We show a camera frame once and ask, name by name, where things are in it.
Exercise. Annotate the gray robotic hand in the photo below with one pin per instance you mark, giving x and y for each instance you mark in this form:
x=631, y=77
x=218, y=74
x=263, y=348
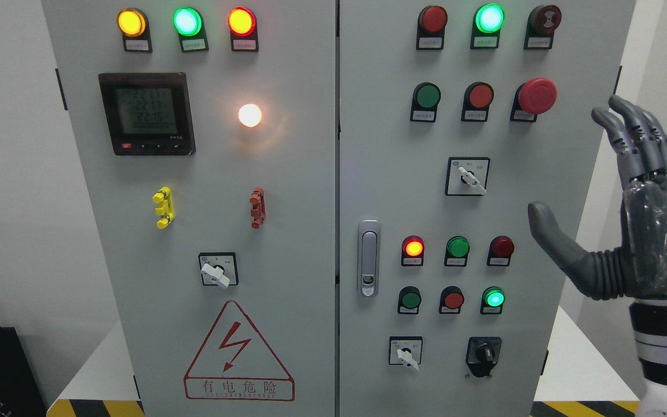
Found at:
x=638, y=267

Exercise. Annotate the gray rotary switch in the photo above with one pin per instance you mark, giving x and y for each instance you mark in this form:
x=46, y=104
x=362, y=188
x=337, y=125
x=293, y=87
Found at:
x=406, y=351
x=218, y=270
x=467, y=176

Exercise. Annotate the green lit push button lower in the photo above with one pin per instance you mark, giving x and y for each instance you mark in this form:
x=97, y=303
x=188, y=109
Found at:
x=492, y=301

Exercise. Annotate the red emergency stop button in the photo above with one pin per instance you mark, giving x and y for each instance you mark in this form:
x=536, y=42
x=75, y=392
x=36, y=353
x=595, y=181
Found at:
x=533, y=98

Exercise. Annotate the green indicator middle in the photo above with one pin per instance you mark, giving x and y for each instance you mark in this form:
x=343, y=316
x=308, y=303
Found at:
x=457, y=250

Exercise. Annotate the red push button lower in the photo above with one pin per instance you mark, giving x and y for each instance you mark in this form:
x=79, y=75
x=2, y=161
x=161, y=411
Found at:
x=451, y=300

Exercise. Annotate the red push button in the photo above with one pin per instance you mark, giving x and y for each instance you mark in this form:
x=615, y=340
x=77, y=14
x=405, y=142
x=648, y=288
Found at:
x=451, y=300
x=476, y=102

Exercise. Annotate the red push button upper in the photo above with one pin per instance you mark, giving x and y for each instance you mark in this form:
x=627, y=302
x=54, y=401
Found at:
x=476, y=102

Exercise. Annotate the red lit indicator middle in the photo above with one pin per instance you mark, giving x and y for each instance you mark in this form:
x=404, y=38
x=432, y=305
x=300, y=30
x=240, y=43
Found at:
x=412, y=251

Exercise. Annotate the red lit indicator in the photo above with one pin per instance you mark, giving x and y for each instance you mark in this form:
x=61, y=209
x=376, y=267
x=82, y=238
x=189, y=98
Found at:
x=412, y=251
x=243, y=29

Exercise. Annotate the right cabinet door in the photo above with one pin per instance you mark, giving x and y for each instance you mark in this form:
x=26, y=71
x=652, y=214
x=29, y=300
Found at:
x=394, y=171

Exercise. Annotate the cabinet door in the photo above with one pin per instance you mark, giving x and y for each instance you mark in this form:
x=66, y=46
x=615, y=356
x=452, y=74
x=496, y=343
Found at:
x=394, y=171
x=286, y=268

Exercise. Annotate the dark red buzzer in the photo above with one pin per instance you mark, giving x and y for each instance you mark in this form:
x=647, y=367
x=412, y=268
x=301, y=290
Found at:
x=542, y=22

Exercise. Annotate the green push button upper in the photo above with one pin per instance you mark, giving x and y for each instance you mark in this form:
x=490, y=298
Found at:
x=424, y=103

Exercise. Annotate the green lit indicator top right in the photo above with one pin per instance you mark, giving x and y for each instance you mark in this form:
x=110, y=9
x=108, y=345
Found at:
x=487, y=23

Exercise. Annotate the dark red indicator top right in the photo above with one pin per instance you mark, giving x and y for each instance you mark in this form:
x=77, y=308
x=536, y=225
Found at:
x=430, y=28

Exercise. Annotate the red terminal connector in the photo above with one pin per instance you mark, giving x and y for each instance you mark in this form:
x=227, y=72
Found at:
x=258, y=208

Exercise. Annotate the white lit indicator lamp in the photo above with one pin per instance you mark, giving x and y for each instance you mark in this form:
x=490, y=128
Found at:
x=250, y=115

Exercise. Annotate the red electric hazard sticker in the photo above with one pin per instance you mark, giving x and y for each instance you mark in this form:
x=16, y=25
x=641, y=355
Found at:
x=235, y=362

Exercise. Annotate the left cabinet door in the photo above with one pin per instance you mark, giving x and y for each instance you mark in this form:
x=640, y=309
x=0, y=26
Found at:
x=286, y=268

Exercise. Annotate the red lit indicator top left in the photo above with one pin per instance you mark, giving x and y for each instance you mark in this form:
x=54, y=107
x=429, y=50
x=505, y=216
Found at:
x=243, y=29

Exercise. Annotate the yellow terminal connector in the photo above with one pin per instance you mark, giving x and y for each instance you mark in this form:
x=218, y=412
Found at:
x=164, y=207

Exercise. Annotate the green indicator light top left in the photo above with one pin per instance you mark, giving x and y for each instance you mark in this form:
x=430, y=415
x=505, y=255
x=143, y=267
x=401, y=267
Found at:
x=191, y=29

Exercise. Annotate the black digital power meter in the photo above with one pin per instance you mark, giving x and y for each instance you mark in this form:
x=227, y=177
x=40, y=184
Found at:
x=148, y=114

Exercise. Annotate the yellow indicator light top left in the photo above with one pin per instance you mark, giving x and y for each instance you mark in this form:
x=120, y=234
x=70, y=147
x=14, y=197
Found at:
x=135, y=30

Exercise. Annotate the black rotary selector switch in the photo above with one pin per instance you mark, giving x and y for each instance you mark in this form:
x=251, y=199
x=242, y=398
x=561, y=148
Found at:
x=482, y=355

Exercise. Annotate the silver door lock handle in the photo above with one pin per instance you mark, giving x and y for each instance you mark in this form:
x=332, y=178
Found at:
x=368, y=257

